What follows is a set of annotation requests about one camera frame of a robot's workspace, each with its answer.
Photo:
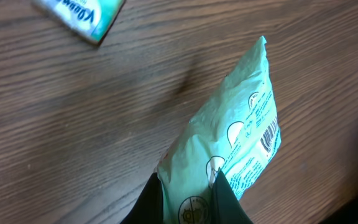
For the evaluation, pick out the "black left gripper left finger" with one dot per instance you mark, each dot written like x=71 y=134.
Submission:
x=148 y=208

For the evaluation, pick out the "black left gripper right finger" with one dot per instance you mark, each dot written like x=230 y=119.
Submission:
x=225 y=208

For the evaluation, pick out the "green wet wipes pack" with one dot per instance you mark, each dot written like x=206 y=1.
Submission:
x=235 y=132

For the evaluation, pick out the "small teal tissue pack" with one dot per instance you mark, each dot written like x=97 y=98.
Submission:
x=90 y=19

